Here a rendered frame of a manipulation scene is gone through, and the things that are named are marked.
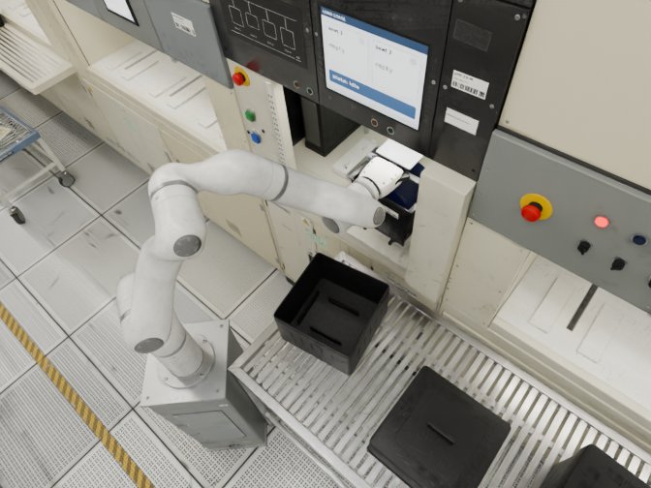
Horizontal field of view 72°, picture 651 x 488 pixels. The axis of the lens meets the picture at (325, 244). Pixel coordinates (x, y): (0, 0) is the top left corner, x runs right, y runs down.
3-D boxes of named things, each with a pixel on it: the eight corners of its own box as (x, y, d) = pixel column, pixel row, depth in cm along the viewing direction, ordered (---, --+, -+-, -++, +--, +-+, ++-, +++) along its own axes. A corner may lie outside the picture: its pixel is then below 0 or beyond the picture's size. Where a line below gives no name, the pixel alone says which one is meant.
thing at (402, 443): (364, 449, 132) (365, 440, 122) (420, 372, 144) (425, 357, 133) (453, 525, 120) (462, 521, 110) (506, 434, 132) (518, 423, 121)
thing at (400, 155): (348, 219, 157) (346, 153, 131) (384, 185, 165) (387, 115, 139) (406, 256, 147) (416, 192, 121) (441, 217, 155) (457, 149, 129)
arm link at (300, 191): (310, 168, 95) (393, 202, 116) (266, 160, 106) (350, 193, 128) (297, 209, 95) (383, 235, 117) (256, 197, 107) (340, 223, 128)
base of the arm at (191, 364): (154, 391, 147) (130, 372, 131) (162, 337, 157) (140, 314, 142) (212, 385, 146) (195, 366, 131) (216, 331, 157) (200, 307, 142)
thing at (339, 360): (321, 276, 167) (317, 251, 153) (388, 309, 158) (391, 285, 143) (279, 338, 154) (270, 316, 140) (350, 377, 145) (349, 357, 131)
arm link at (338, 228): (370, 185, 118) (345, 180, 125) (338, 216, 113) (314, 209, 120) (379, 209, 123) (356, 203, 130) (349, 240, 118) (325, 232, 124)
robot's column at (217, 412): (206, 452, 206) (139, 407, 144) (210, 390, 222) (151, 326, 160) (266, 445, 206) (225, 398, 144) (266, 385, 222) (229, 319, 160)
